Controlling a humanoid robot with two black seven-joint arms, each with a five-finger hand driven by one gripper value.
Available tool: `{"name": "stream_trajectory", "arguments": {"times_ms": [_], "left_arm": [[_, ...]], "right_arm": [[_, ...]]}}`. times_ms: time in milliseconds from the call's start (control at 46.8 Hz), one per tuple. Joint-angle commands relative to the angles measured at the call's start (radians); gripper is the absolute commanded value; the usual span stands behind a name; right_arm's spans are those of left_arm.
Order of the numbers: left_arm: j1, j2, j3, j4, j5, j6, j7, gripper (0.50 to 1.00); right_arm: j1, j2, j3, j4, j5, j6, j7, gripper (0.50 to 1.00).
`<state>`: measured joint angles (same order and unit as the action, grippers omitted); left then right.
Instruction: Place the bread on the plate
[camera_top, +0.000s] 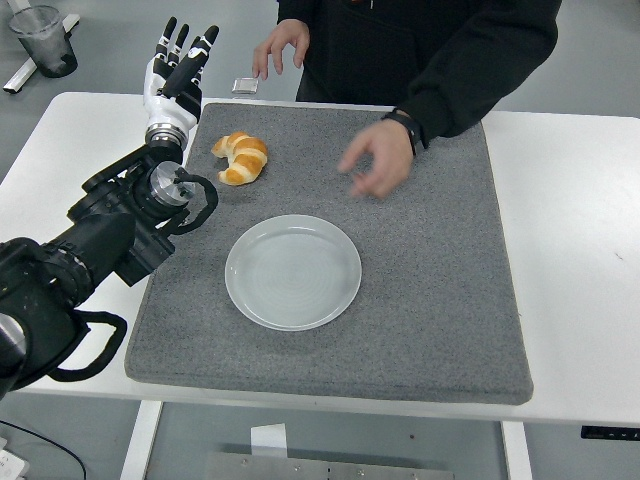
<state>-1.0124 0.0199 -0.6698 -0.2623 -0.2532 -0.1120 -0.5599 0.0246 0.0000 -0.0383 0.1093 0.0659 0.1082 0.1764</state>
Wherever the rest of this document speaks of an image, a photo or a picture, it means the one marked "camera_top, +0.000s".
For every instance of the person's left hand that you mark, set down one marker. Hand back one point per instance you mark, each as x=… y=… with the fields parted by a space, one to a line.
x=387 y=160

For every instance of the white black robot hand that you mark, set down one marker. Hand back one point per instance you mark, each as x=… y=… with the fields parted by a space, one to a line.
x=170 y=107

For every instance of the person's right hand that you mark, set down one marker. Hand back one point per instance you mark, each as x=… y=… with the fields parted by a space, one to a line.
x=282 y=42

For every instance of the golden croissant bread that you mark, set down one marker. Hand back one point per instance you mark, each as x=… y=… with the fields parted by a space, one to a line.
x=245 y=160

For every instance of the person's left forearm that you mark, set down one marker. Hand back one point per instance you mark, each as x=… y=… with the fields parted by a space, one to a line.
x=475 y=85

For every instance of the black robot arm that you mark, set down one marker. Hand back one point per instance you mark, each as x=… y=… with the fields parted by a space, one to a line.
x=100 y=235

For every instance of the pale grey round plate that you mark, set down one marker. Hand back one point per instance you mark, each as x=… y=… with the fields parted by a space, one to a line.
x=295 y=275

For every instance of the grey metal plate with screws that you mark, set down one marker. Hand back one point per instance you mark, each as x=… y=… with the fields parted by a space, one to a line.
x=325 y=467

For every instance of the black wristwatch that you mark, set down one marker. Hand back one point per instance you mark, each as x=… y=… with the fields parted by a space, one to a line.
x=415 y=132

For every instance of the small silver metal box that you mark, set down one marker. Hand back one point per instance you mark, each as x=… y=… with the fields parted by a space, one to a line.
x=245 y=85

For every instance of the person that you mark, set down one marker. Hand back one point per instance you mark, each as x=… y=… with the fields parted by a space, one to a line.
x=375 y=50

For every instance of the clear plastic cup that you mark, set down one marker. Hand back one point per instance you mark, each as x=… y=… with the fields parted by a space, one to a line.
x=47 y=45

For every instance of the grey felt mat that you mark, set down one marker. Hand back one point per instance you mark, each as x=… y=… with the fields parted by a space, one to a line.
x=400 y=300

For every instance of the white paper strip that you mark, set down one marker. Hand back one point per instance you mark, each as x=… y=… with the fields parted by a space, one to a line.
x=269 y=440

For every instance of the white table leg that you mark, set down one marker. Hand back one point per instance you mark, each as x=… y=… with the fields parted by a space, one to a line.
x=142 y=440
x=517 y=450

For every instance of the black table control panel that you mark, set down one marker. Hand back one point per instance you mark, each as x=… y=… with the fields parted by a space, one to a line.
x=610 y=433

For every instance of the white power strip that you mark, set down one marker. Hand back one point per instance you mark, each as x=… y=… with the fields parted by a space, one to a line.
x=10 y=462

